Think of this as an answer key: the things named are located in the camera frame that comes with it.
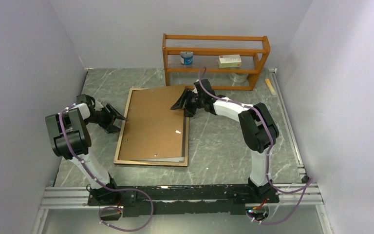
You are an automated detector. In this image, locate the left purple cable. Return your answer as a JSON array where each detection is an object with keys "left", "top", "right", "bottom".
[{"left": 57, "top": 104, "right": 154, "bottom": 233}]

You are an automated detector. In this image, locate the landscape photo print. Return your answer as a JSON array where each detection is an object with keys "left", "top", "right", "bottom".
[{"left": 139, "top": 117, "right": 189, "bottom": 163}]

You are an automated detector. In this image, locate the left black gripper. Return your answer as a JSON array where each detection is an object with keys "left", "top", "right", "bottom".
[{"left": 84, "top": 104, "right": 127, "bottom": 134}]

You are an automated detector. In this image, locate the small wooden stick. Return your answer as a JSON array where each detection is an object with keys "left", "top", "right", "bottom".
[{"left": 265, "top": 78, "right": 277, "bottom": 96}]

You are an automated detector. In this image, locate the white red small box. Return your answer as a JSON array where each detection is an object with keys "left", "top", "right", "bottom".
[{"left": 217, "top": 55, "right": 242, "bottom": 68}]

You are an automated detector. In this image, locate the blue white tape roll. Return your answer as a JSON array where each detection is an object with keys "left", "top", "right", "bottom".
[{"left": 180, "top": 51, "right": 194, "bottom": 65}]

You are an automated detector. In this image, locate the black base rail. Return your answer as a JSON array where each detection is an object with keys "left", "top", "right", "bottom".
[{"left": 86, "top": 184, "right": 280, "bottom": 217}]

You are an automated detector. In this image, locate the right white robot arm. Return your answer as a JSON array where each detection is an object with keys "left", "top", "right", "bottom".
[{"left": 170, "top": 79, "right": 280, "bottom": 202}]

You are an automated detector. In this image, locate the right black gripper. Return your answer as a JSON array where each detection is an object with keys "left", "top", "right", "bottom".
[{"left": 170, "top": 89, "right": 205, "bottom": 117}]

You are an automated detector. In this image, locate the black wooden picture frame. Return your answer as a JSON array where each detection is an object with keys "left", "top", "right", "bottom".
[{"left": 113, "top": 87, "right": 190, "bottom": 168}]

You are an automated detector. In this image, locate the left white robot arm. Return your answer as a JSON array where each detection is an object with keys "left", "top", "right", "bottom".
[{"left": 45, "top": 94, "right": 126, "bottom": 205}]

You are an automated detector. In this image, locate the brown cardboard backing board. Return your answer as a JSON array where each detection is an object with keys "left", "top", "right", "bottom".
[{"left": 118, "top": 84, "right": 187, "bottom": 161}]

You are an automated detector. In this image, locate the orange wooden shelf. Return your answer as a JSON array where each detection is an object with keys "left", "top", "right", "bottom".
[{"left": 162, "top": 34, "right": 271, "bottom": 91}]

